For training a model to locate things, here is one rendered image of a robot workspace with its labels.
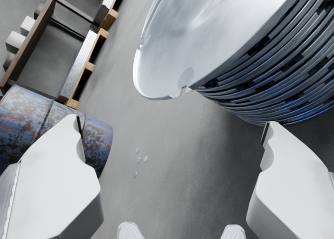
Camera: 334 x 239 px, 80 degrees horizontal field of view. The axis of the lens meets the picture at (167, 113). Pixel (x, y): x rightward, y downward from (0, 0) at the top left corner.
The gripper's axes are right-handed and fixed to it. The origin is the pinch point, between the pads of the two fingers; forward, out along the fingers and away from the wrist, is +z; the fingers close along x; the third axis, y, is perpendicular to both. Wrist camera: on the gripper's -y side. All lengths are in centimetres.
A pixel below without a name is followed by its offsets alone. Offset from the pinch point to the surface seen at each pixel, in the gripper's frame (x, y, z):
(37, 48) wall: -209, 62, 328
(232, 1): 5.0, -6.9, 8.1
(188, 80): 1.6, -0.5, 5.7
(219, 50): 3.7, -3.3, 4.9
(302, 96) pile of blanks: 18.7, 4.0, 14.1
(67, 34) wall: -175, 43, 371
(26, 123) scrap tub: -55, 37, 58
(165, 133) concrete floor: 0, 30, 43
